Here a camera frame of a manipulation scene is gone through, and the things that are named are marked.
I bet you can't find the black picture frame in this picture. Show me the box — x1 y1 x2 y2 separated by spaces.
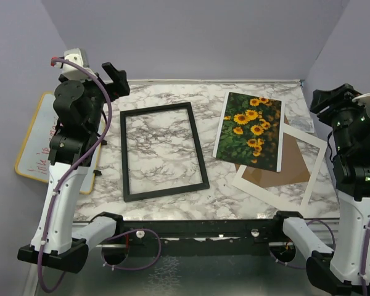
120 102 210 203

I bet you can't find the sunflower photo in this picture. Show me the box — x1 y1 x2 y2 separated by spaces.
213 92 285 172

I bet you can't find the white mat board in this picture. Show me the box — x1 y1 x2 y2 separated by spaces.
232 124 327 214

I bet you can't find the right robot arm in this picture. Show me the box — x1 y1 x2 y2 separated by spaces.
271 84 370 295

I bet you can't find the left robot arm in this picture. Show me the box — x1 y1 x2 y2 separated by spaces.
17 58 130 273

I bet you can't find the yellow rimmed whiteboard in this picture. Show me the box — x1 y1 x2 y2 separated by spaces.
14 91 105 195

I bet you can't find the brown backing board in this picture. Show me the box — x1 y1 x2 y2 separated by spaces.
234 115 311 188

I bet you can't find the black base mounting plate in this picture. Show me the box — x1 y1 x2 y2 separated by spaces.
101 211 301 257

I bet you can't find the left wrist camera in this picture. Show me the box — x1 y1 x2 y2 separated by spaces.
51 48 97 81

